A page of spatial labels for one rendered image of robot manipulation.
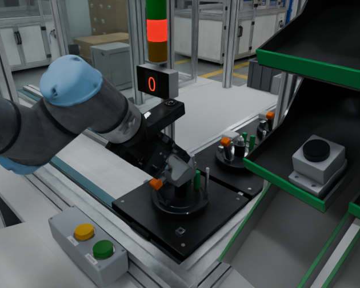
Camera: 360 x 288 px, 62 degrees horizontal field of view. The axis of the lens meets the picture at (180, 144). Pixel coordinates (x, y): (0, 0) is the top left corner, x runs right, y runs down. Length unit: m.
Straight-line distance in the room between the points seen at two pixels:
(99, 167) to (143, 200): 0.29
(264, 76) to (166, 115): 2.12
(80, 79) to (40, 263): 0.52
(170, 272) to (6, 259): 0.42
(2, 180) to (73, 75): 0.79
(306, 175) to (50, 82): 0.35
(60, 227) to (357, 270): 0.58
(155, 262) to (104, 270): 0.10
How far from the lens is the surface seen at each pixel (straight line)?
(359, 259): 0.56
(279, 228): 0.57
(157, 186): 0.64
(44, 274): 0.80
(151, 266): 0.63
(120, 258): 0.66
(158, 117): 0.56
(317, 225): 0.56
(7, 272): 0.84
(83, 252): 0.68
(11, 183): 1.13
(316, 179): 0.41
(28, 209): 0.99
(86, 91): 0.43
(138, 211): 0.72
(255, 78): 2.69
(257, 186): 0.82
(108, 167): 0.99
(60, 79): 0.43
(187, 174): 0.68
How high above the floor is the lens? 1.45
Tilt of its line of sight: 29 degrees down
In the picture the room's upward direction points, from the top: straight up
